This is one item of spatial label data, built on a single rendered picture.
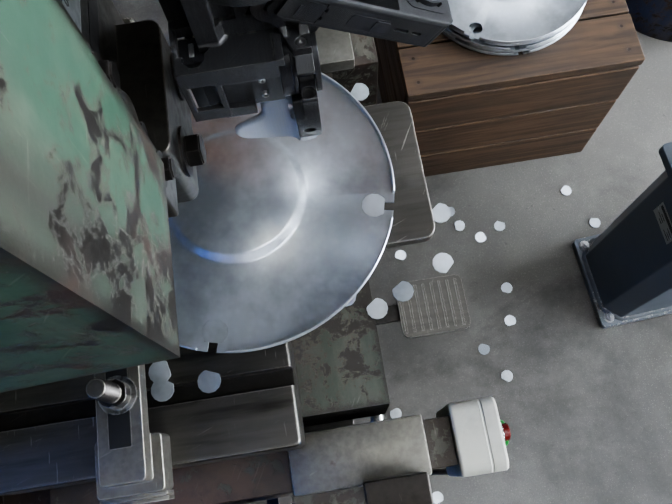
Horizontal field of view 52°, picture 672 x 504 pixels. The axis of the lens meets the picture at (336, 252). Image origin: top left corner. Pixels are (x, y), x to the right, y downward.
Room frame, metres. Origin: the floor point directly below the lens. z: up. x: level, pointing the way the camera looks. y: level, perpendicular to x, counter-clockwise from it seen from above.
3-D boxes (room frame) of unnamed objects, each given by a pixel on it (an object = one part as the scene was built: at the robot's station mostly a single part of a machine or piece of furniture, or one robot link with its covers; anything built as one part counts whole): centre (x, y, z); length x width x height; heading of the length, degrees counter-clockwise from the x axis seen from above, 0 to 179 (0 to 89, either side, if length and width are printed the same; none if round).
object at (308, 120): (0.23, 0.01, 0.97); 0.05 x 0.02 x 0.09; 2
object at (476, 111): (0.77, -0.34, 0.18); 0.40 x 0.38 x 0.35; 92
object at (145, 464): (0.08, 0.20, 0.76); 0.17 x 0.06 x 0.10; 2
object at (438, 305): (0.25, 0.08, 0.14); 0.59 x 0.10 x 0.05; 92
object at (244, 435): (0.25, 0.21, 0.68); 0.45 x 0.30 x 0.06; 2
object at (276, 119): (0.24, 0.03, 0.93); 0.06 x 0.03 x 0.09; 92
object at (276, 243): (0.25, 0.08, 0.78); 0.29 x 0.29 x 0.01
